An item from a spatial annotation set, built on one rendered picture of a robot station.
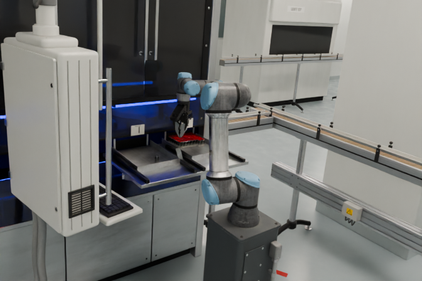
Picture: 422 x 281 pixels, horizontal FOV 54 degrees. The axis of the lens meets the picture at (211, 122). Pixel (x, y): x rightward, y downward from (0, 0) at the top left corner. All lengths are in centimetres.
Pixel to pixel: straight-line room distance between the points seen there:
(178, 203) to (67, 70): 145
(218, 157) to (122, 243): 111
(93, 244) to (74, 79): 126
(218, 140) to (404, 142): 186
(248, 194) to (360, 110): 182
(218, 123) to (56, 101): 66
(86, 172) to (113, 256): 106
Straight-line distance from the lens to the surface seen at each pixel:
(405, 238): 282
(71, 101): 162
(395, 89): 333
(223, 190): 181
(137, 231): 270
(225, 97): 176
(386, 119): 339
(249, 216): 192
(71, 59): 159
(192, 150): 252
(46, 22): 177
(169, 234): 286
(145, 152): 246
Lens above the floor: 177
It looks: 17 degrees down
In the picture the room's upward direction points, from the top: 4 degrees clockwise
